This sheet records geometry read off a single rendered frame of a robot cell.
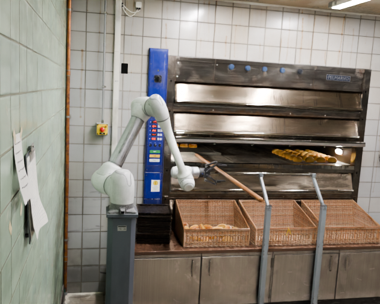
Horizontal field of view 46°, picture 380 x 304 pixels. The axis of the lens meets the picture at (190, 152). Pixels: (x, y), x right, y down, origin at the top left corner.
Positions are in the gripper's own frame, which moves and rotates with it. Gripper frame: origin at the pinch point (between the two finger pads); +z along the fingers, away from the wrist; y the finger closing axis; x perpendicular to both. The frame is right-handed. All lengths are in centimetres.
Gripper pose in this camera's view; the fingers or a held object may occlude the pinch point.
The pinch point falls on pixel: (223, 172)
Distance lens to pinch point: 345.9
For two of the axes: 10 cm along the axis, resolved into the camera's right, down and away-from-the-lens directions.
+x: 2.1, 1.5, -9.7
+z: 9.8, 0.2, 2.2
